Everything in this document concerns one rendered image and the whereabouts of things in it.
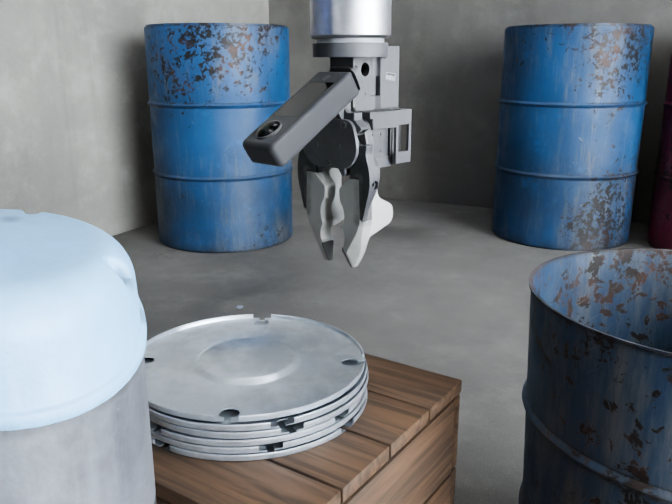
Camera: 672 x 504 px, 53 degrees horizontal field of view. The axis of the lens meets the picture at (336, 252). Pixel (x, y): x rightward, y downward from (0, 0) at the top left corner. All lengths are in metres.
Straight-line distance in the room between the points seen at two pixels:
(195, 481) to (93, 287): 0.46
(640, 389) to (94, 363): 0.59
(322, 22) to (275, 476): 0.44
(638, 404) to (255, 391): 0.40
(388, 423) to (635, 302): 0.48
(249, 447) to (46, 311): 0.49
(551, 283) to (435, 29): 2.77
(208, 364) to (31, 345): 0.58
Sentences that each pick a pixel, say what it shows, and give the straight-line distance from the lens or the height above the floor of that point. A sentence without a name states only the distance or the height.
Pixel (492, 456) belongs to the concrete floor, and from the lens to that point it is 1.43.
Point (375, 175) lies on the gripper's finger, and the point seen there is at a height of 0.65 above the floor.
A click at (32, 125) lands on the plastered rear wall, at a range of 2.85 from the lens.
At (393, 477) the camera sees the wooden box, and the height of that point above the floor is 0.31.
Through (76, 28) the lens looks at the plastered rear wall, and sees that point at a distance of 3.01.
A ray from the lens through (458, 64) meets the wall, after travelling 3.63.
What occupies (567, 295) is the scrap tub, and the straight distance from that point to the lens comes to 1.05.
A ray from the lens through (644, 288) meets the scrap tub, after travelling 1.13.
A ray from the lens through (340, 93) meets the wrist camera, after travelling 0.63.
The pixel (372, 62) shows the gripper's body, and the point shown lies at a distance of 0.67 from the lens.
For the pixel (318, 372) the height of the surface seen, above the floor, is 0.39.
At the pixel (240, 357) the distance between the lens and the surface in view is 0.85.
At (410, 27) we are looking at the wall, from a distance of 3.72.
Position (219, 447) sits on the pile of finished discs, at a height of 0.37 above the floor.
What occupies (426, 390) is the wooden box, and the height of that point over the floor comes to 0.35.
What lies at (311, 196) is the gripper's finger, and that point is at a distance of 0.68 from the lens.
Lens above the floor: 0.75
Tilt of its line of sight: 16 degrees down
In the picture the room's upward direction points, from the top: straight up
